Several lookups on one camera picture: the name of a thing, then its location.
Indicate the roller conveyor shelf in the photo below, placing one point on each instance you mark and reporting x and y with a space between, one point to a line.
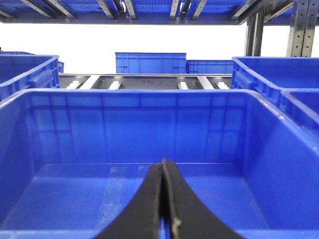
146 81

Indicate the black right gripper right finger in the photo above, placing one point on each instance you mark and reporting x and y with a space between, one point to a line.
189 218

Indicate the perforated metal rack upright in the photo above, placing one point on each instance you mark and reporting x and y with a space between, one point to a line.
302 26

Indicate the right blue plastic bin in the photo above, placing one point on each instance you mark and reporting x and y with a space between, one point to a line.
71 160

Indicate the far smaller blue crate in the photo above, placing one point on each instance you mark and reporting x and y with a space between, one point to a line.
209 66

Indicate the blue bin right edge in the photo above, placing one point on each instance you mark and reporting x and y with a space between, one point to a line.
302 105

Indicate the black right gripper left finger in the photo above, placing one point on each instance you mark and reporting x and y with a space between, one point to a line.
141 217

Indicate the overhead shelf with crates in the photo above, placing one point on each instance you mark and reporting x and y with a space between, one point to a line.
162 12

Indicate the blue bin at left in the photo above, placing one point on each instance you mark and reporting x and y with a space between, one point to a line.
21 70

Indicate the blue bin far right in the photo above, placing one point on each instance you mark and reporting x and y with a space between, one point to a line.
269 75

